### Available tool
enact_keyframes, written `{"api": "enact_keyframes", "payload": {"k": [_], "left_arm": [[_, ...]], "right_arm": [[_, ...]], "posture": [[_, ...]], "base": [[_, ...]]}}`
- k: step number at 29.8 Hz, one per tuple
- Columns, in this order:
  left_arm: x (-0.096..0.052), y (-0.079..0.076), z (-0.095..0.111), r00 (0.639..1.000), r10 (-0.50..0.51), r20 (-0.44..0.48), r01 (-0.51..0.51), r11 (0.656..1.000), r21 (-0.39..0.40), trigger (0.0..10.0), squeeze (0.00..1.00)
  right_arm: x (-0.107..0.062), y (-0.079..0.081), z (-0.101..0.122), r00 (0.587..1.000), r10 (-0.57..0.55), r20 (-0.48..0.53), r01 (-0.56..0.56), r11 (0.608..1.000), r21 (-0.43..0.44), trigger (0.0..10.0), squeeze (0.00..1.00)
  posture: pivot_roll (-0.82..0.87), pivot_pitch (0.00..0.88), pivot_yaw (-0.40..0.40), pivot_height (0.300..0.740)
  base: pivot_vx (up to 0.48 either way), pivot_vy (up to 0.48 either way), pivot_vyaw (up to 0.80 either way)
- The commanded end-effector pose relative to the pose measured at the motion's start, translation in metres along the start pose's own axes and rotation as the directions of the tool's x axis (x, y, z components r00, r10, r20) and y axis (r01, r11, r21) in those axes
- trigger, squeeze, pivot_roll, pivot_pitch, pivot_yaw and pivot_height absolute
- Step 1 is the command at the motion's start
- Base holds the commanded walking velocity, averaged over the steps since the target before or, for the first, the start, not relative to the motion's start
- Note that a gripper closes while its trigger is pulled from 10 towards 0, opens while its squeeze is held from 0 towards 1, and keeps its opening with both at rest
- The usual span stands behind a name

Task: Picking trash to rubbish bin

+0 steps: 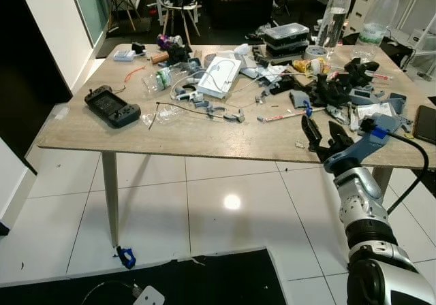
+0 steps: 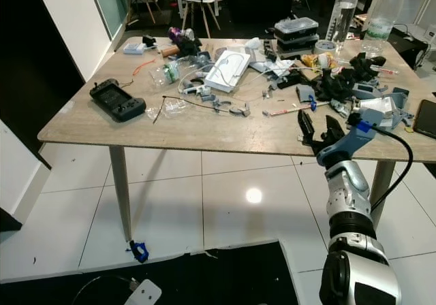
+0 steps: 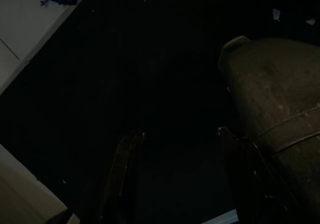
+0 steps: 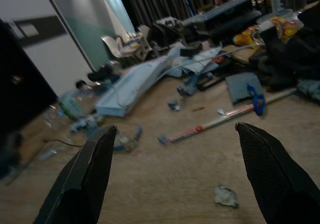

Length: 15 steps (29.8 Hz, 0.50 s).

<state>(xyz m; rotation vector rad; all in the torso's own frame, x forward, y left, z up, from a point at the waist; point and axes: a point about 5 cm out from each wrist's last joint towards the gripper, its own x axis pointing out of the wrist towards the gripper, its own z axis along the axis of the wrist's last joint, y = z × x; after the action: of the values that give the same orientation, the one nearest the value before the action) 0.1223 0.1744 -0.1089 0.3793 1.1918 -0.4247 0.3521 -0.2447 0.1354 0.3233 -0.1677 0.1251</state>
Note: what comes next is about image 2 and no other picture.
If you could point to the black floor mat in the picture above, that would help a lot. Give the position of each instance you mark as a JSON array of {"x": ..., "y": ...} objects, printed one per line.
[{"x": 211, "y": 278}]

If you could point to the purple and black gadget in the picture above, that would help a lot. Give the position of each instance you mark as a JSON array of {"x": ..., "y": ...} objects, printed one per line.
[{"x": 180, "y": 38}]

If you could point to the black smartphone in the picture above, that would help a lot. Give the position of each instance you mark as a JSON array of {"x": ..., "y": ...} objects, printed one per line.
[{"x": 426, "y": 118}]

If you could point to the small blue clip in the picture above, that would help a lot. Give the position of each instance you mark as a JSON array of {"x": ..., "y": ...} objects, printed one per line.
[{"x": 140, "y": 252}]

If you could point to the white flat cardboard box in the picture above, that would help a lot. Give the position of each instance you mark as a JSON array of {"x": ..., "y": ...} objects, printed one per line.
[{"x": 227, "y": 71}]

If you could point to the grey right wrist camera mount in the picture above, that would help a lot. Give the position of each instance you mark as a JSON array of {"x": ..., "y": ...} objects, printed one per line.
[{"x": 349, "y": 144}]

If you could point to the white plate with holes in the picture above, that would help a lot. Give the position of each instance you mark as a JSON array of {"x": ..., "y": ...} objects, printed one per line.
[{"x": 144, "y": 294}]

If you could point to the black handheld game console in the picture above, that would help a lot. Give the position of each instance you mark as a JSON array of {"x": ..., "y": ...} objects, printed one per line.
[{"x": 117, "y": 101}]

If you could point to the grey tape roll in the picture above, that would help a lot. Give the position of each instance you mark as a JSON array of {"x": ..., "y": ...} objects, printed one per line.
[{"x": 319, "y": 47}]

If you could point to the black container with clear lid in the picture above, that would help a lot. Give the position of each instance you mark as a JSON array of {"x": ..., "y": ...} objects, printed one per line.
[{"x": 296, "y": 33}]

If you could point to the small white box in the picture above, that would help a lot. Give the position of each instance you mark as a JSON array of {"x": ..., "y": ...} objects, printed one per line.
[{"x": 133, "y": 48}]

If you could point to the red and white pen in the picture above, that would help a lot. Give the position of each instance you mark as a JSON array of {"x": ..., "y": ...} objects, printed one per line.
[{"x": 286, "y": 109}]

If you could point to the white cabinet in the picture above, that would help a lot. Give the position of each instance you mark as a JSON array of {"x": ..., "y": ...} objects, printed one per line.
[{"x": 419, "y": 5}]

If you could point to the tall clear water bottle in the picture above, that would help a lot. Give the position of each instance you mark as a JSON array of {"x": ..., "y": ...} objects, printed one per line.
[{"x": 343, "y": 15}]

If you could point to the clear plastic wrapper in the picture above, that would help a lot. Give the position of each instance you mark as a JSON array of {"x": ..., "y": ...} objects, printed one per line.
[{"x": 167, "y": 109}]

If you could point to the crushed clear plastic bottle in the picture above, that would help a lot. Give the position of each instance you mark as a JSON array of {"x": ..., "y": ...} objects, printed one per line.
[{"x": 169, "y": 72}]

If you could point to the black storage crate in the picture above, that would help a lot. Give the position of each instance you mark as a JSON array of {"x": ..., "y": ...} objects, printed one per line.
[{"x": 259, "y": 2}]

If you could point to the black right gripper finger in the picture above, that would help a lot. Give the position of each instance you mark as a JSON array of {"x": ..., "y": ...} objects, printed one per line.
[
  {"x": 334, "y": 129},
  {"x": 306, "y": 128}
]

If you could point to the light wooden table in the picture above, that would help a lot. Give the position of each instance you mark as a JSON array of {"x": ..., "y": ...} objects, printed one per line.
[{"x": 218, "y": 131}]

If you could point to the yellow snack packet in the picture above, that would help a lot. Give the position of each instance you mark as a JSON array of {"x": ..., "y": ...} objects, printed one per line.
[{"x": 320, "y": 60}]

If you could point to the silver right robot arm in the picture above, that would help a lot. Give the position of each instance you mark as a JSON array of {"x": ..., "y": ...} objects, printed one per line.
[{"x": 347, "y": 196}]

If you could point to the large clear plastic bottle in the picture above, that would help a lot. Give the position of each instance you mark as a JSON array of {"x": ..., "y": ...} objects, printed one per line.
[{"x": 385, "y": 12}]

